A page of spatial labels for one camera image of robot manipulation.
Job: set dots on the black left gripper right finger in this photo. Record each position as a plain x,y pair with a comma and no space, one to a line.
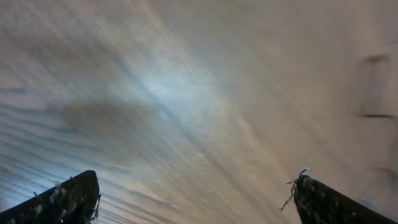
317,203

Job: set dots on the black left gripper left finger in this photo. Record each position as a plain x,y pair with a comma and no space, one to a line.
74,201

